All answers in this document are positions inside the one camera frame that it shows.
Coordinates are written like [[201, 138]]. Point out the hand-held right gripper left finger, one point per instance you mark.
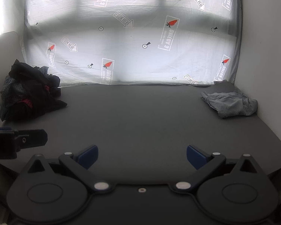
[[88, 155]]

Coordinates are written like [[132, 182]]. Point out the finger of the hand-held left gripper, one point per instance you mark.
[[34, 138]]

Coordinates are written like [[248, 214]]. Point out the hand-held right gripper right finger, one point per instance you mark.
[[196, 155]]

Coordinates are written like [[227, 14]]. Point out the pile of dark clothes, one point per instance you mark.
[[30, 96]]

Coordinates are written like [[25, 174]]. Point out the light grey crumpled garment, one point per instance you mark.
[[231, 103]]

